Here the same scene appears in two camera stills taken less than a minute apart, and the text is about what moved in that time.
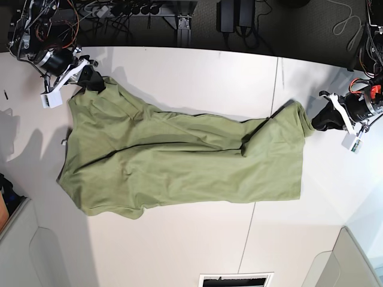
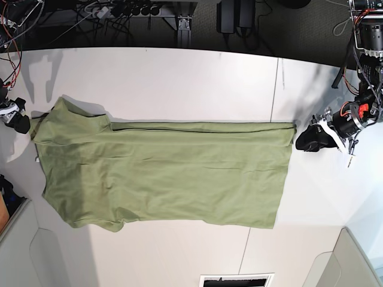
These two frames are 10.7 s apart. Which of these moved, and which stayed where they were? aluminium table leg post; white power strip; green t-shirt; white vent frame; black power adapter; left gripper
Moved: left gripper; green t-shirt
Stayed: white vent frame; white power strip; aluminium table leg post; black power adapter
